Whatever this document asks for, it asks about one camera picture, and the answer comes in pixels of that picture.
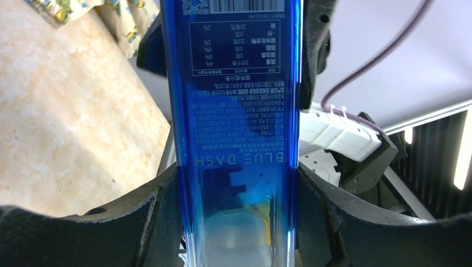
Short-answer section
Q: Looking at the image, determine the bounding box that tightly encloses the dinosaur print cloth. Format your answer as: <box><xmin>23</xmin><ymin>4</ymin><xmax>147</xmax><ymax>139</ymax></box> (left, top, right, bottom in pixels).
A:
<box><xmin>26</xmin><ymin>0</ymin><xmax>160</xmax><ymax>58</ymax></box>

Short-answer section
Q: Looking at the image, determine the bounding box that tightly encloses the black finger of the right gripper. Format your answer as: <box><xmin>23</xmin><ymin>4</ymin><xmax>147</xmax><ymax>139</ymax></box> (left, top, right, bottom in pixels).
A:
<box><xmin>299</xmin><ymin>0</ymin><xmax>337</xmax><ymax>110</ymax></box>
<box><xmin>136</xmin><ymin>14</ymin><xmax>167</xmax><ymax>77</ymax></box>

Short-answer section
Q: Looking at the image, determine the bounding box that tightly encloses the blue square glass bottle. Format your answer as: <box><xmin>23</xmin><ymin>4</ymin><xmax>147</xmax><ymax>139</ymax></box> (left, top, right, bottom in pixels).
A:
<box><xmin>160</xmin><ymin>1</ymin><xmax>302</xmax><ymax>266</ymax></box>

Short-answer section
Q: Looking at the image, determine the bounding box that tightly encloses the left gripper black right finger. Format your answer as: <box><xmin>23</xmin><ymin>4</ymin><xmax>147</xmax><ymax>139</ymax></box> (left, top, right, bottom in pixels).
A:
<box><xmin>297</xmin><ymin>164</ymin><xmax>471</xmax><ymax>266</ymax></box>

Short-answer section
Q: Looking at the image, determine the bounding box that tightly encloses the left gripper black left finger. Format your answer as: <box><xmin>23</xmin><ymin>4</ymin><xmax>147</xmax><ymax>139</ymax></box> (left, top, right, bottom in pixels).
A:
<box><xmin>1</xmin><ymin>165</ymin><xmax>183</xmax><ymax>266</ymax></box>

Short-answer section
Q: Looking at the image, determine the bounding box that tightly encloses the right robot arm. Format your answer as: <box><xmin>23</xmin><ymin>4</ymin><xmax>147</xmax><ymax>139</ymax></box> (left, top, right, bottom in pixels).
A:
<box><xmin>137</xmin><ymin>1</ymin><xmax>431</xmax><ymax>221</ymax></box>

